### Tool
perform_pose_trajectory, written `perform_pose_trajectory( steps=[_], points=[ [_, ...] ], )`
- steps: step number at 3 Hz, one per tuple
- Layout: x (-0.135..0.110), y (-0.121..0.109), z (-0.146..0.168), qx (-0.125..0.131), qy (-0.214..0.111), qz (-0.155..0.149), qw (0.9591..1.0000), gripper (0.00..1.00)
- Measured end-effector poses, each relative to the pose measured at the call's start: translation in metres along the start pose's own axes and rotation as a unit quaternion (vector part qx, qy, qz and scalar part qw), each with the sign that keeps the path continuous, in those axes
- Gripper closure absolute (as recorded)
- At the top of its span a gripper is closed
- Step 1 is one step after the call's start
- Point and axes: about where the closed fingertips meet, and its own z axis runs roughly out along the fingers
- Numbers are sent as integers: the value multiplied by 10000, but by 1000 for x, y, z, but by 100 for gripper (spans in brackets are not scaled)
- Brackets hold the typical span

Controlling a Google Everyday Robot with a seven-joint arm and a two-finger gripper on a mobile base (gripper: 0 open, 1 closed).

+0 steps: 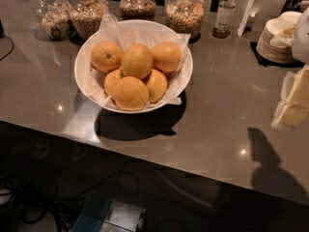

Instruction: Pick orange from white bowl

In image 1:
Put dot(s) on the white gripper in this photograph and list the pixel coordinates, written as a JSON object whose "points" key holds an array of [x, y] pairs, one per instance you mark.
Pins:
{"points": [[301, 38]]}

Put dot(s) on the white ceramic bowl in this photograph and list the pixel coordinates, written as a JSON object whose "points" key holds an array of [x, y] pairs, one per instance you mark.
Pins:
{"points": [[84, 53]]}

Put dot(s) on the stack of white plates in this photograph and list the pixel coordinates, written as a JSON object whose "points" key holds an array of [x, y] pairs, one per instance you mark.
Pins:
{"points": [[275, 43]]}

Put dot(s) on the black mat under plates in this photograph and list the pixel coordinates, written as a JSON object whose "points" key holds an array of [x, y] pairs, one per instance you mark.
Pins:
{"points": [[265, 62]]}

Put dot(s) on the clear glass bottle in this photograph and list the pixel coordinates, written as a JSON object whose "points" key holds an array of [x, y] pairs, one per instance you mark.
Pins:
{"points": [[224, 16]]}

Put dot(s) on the white card sign stand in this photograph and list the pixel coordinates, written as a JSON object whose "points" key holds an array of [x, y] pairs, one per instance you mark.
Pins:
{"points": [[247, 19]]}

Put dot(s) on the orange top right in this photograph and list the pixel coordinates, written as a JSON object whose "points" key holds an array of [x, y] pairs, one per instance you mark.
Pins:
{"points": [[167, 56]]}

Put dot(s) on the orange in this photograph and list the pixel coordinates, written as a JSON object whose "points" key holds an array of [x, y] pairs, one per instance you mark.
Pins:
{"points": [[106, 56], [130, 94], [167, 56], [137, 60], [157, 84]]}

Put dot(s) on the orange lower right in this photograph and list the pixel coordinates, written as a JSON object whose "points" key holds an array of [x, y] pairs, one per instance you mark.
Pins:
{"points": [[157, 84]]}

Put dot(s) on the glass cereal jar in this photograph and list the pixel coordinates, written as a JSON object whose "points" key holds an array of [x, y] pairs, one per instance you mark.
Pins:
{"points": [[54, 18], [137, 9], [185, 16], [86, 16]]}

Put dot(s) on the orange front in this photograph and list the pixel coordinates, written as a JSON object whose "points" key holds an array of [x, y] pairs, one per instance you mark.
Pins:
{"points": [[130, 94]]}

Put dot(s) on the orange top centre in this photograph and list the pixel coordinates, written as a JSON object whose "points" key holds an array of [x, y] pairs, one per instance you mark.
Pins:
{"points": [[137, 60]]}

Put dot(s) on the orange middle left small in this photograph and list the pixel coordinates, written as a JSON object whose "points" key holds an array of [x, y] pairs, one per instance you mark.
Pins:
{"points": [[111, 80]]}

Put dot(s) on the orange top left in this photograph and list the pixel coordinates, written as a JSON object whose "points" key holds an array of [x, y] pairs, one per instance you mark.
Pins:
{"points": [[106, 56]]}

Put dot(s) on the metal box on floor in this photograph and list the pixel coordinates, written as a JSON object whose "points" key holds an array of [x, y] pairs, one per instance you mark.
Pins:
{"points": [[124, 217]]}

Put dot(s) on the glass cereal jar far left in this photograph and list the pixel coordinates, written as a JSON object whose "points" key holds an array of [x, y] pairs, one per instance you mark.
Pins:
{"points": [[54, 18]]}

